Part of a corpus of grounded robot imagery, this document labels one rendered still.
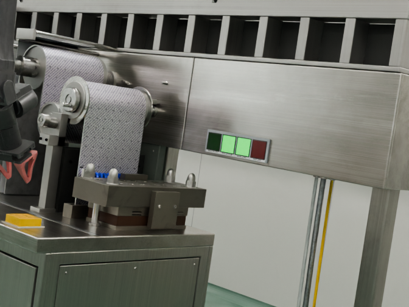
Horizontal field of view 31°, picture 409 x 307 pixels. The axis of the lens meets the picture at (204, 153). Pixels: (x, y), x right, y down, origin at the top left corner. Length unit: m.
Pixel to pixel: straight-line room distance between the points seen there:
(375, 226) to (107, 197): 0.76
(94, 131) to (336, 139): 0.74
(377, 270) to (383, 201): 0.19
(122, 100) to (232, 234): 3.10
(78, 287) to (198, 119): 0.68
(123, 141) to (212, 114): 0.29
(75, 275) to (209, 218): 3.53
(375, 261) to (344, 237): 2.63
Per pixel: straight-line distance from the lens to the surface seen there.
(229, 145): 2.27
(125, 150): 2.39
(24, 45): 2.63
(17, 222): 2.05
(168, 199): 2.25
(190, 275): 2.33
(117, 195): 2.14
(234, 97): 2.29
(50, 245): 1.96
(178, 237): 2.25
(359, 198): 4.74
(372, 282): 2.18
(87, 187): 2.19
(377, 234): 2.16
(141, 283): 2.20
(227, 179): 5.39
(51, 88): 2.49
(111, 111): 2.34
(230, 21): 2.36
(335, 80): 2.07
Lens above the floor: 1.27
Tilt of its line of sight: 3 degrees down
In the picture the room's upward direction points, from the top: 8 degrees clockwise
